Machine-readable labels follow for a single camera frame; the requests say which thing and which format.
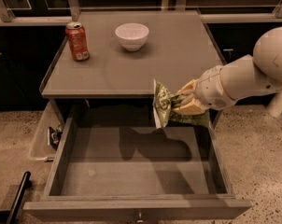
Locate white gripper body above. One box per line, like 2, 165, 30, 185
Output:
195, 65, 236, 110

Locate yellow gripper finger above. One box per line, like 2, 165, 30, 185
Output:
177, 79, 197, 95
173, 94, 206, 116

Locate green jalapeno chip bag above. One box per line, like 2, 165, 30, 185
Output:
153, 81, 210, 129

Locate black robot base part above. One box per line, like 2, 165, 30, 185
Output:
0, 171, 32, 224

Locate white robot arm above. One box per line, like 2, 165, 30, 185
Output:
174, 27, 282, 115

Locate grey cabinet with counter top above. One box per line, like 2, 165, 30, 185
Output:
40, 10, 225, 105

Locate open grey top drawer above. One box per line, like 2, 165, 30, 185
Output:
24, 105, 251, 223

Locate white ceramic bowl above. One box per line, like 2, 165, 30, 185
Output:
115, 23, 149, 51

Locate orange soda can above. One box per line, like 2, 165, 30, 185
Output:
65, 21, 90, 61

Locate dark items in bin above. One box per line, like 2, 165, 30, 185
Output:
48, 124, 63, 149

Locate clear plastic storage bin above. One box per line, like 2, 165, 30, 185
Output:
27, 101, 62, 162

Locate metal railing frame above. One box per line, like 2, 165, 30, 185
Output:
0, 0, 282, 26

